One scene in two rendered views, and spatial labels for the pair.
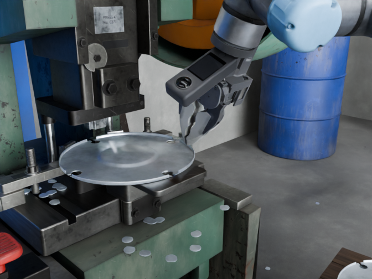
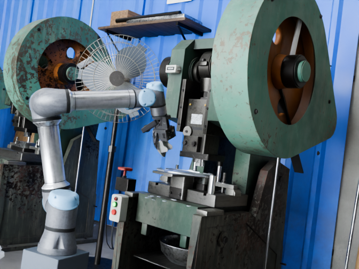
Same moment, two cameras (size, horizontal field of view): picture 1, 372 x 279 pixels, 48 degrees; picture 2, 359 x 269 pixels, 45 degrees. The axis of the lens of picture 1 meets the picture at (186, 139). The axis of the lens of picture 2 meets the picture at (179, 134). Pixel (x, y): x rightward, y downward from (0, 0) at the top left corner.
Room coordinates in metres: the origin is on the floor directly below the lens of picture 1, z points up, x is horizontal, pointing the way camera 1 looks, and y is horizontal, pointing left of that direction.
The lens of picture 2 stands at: (0.60, -2.09, 0.93)
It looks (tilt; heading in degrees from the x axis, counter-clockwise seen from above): 1 degrees up; 85
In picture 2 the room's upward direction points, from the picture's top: 7 degrees clockwise
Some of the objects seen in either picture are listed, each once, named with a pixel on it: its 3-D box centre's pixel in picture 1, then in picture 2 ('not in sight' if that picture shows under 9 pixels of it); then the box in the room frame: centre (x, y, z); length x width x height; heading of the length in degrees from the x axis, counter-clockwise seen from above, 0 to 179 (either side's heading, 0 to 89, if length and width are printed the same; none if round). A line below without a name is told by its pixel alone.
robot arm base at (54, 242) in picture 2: not in sight; (59, 237); (0.32, -0.35, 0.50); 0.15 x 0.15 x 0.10
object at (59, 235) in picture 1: (98, 182); (196, 193); (0.93, 0.21, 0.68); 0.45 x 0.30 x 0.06; 135
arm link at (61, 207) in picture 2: not in sight; (62, 208); (0.32, -0.34, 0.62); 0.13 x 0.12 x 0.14; 108
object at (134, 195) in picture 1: (143, 189); (177, 184); (0.80, 0.09, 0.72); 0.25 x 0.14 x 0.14; 45
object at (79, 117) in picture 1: (92, 108); (201, 158); (0.93, 0.22, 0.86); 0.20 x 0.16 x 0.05; 135
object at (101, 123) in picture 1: (96, 119); (199, 162); (0.92, 0.21, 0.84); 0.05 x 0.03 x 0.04; 135
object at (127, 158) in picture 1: (128, 154); (184, 172); (0.84, 0.13, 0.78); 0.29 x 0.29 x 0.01
